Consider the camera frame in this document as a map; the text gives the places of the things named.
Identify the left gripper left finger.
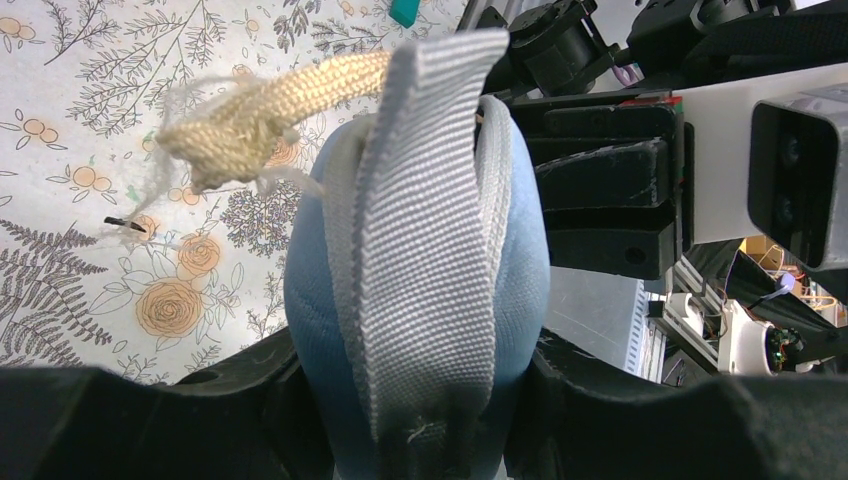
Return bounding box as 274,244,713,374
1,329,334,479

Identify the beige umbrella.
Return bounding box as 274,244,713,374
104,51,392,232

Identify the teal block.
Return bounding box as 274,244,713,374
389,0,421,28

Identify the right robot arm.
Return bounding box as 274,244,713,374
476,1,847,280

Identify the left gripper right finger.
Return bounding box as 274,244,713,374
505,330,847,479

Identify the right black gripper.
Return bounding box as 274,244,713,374
510,92,694,280

